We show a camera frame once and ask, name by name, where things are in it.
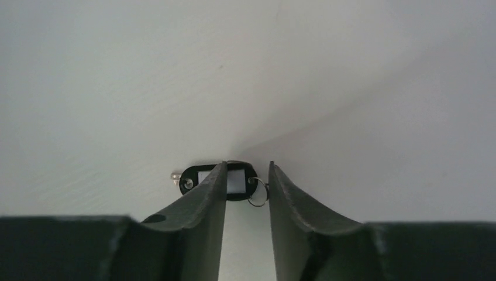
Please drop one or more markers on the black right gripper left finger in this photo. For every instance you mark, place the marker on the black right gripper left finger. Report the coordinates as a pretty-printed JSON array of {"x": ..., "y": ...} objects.
[{"x": 179, "y": 242}]

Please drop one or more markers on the black key tag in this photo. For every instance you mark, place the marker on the black key tag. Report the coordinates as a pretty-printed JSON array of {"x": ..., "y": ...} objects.
[{"x": 243, "y": 182}]

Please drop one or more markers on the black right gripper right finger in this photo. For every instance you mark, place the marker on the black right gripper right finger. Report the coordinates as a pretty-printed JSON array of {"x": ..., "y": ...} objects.
[{"x": 313, "y": 242}]

